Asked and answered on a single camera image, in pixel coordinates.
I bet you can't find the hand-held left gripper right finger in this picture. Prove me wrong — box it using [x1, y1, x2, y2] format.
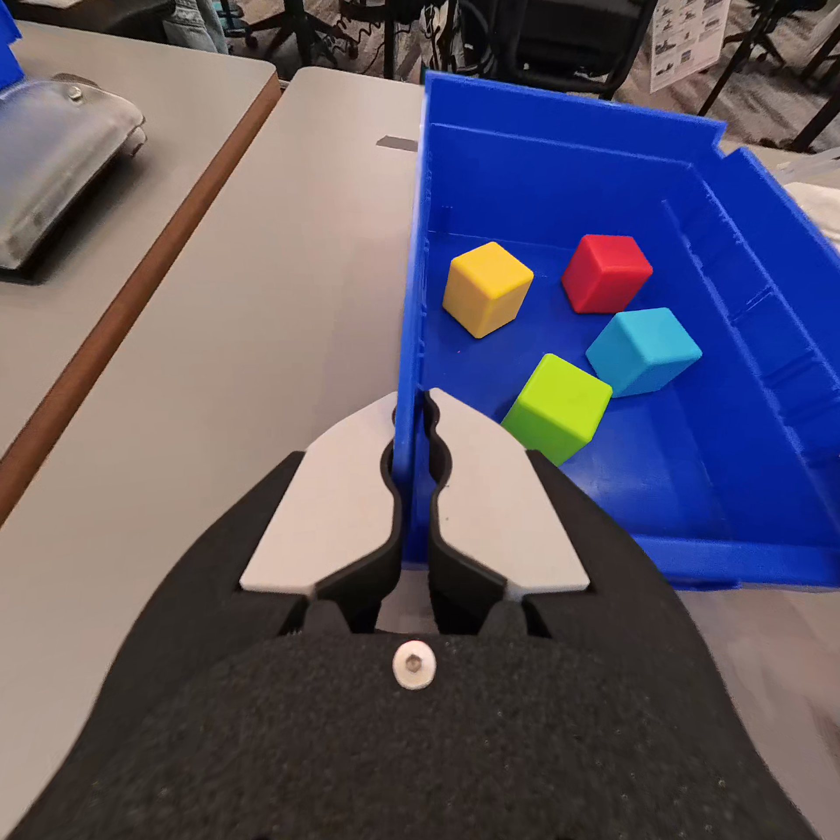
[425, 387, 592, 601]

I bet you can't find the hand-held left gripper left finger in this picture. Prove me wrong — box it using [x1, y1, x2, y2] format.
[239, 392, 404, 599]

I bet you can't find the green cube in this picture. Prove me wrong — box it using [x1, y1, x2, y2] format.
[500, 353, 613, 467]

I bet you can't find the blue plastic bin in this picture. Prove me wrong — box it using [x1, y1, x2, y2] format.
[394, 71, 840, 592]
[0, 7, 24, 89]

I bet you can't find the cyan cube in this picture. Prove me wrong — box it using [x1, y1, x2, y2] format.
[585, 307, 703, 399]

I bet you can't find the yellow cube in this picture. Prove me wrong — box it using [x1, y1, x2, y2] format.
[441, 241, 534, 340]

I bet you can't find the red cube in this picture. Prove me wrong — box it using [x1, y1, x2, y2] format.
[561, 234, 654, 315]

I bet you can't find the grey desk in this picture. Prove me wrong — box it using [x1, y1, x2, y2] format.
[0, 66, 840, 840]

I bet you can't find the grey table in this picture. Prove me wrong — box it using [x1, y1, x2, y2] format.
[0, 20, 282, 519]

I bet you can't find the black office chair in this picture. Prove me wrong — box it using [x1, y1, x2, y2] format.
[459, 0, 657, 99]

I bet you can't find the blue denim jacket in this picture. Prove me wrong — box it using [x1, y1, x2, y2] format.
[164, 0, 231, 53]

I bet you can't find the printed poster board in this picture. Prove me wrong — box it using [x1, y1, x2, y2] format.
[650, 0, 731, 94]

